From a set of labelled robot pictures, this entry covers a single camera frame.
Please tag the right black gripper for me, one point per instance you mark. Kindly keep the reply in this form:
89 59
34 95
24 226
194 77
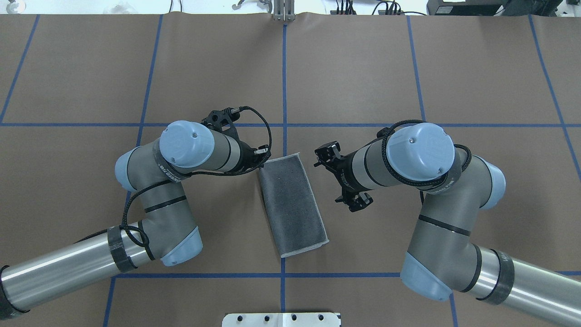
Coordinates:
346 171

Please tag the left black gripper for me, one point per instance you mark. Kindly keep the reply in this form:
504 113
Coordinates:
245 156

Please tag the pink and grey towel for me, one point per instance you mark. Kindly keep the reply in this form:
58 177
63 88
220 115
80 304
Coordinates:
293 215

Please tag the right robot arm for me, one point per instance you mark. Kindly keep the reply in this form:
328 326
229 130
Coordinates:
455 186

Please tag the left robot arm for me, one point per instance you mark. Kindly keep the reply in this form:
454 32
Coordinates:
157 221

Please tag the black box on desk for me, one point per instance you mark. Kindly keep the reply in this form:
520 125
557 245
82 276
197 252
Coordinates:
463 7

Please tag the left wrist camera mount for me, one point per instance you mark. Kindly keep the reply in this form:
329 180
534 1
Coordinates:
222 121

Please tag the aluminium frame post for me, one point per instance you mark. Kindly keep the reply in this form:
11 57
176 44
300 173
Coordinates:
283 10

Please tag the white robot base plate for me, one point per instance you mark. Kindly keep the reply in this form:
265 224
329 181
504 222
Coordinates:
283 319

